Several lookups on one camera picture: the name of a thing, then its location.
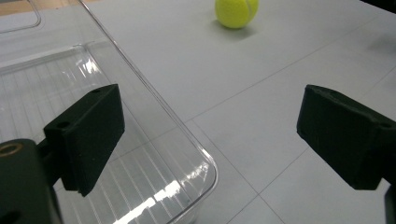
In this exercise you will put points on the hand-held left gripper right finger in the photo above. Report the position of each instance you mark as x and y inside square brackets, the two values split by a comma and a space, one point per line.
[348, 140]

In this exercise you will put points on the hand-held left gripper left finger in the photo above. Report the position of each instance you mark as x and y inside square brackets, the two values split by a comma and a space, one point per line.
[87, 137]

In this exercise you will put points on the clear plastic storage bin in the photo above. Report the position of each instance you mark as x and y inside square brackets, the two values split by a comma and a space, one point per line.
[146, 161]

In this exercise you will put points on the yellow tennis ball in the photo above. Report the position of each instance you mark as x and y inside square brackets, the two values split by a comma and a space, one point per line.
[233, 12]

